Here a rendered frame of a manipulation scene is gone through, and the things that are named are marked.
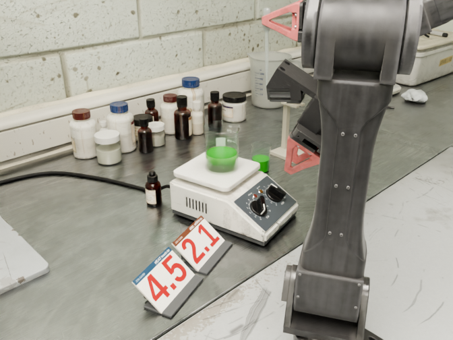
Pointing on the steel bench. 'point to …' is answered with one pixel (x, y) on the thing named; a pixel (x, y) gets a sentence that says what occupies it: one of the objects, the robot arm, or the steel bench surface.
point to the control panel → (274, 212)
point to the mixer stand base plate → (17, 259)
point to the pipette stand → (286, 131)
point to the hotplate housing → (224, 208)
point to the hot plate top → (192, 175)
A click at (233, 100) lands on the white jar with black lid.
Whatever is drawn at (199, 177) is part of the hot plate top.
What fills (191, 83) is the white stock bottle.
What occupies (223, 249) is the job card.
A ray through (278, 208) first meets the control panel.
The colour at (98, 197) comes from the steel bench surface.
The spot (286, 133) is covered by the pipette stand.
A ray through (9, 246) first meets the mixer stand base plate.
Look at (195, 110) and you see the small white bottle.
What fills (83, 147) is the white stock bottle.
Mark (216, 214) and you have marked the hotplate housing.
